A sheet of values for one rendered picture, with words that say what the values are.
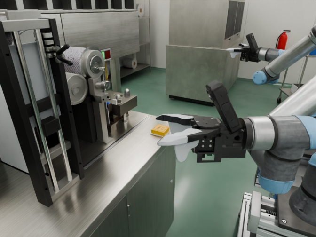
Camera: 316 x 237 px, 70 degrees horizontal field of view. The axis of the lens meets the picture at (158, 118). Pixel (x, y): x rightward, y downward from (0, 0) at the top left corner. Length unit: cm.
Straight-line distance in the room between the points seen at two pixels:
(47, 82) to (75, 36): 71
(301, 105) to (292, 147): 17
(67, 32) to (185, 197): 153
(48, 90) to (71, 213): 38
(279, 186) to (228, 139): 18
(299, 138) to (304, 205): 45
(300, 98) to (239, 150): 25
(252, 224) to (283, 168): 46
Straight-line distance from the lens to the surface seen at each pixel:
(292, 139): 54
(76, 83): 95
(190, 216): 194
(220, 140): 48
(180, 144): 43
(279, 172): 59
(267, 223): 100
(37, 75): 72
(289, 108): 69
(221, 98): 47
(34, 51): 71
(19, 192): 94
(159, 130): 110
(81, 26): 143
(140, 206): 111
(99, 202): 80
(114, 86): 201
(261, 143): 51
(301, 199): 95
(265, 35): 526
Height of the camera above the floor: 147
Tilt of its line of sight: 26 degrees down
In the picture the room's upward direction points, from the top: straight up
